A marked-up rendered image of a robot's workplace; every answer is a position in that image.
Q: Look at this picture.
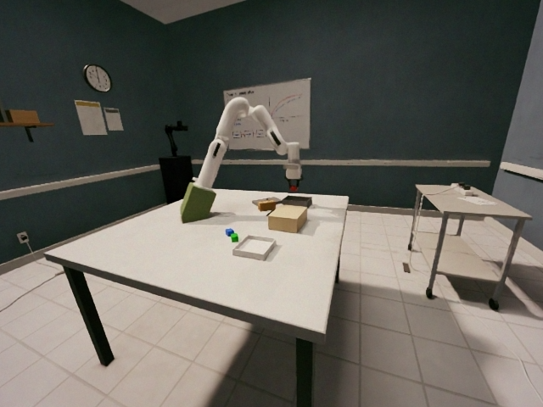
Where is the light wooden cabinet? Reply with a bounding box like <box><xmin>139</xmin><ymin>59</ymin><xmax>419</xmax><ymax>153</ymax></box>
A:
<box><xmin>266</xmin><ymin>204</ymin><xmax>307</xmax><ymax>233</ymax></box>

